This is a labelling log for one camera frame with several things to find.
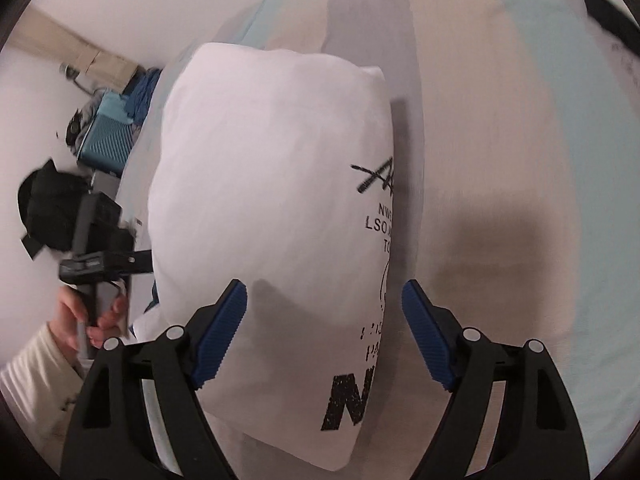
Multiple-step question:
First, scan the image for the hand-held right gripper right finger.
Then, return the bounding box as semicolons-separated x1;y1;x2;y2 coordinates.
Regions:
401;280;583;480

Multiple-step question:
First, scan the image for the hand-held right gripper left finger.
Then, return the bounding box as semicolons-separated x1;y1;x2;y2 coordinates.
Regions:
60;279;248;480

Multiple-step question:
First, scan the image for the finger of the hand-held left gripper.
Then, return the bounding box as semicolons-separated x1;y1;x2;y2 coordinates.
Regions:
131;249;155;277

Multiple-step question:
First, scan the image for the white and blue hooded jacket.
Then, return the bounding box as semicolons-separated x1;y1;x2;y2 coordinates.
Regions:
145;42;396;472

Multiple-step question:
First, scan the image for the grey clothes heap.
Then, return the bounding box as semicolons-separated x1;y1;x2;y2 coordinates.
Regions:
65;97;103;148

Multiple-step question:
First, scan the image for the blue clothes pile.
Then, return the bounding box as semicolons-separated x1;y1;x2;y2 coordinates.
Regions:
124;67;163;126

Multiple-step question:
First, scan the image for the person's left hand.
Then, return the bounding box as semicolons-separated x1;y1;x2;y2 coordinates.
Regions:
49;285;130;361

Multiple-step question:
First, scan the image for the black bag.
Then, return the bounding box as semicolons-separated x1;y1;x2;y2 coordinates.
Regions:
17;159;93;261

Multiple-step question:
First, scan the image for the teal ribbed suitcase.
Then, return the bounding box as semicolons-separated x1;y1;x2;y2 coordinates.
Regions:
75;91;138;173

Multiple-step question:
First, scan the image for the cardboard box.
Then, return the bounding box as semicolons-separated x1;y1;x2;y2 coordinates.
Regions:
82;50;141;92

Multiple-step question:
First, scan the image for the patterned bed sheet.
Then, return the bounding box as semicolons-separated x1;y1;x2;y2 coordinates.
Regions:
117;0;640;480

